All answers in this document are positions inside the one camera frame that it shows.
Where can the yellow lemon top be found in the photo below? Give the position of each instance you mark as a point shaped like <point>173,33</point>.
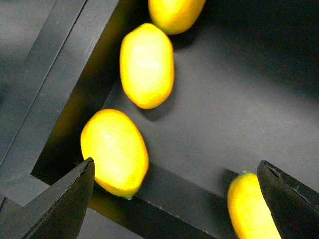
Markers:
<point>175,16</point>

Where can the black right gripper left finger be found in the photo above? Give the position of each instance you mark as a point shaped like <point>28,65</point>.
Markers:
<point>58,212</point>

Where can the yellow lemon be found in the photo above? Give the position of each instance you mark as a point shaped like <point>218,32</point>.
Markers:
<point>147,66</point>
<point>248,211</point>
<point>175,16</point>
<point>119,152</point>

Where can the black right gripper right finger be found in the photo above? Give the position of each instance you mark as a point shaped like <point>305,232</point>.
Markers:
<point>294,206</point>

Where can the black display tray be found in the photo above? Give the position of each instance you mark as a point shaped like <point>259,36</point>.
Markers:
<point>246,89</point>

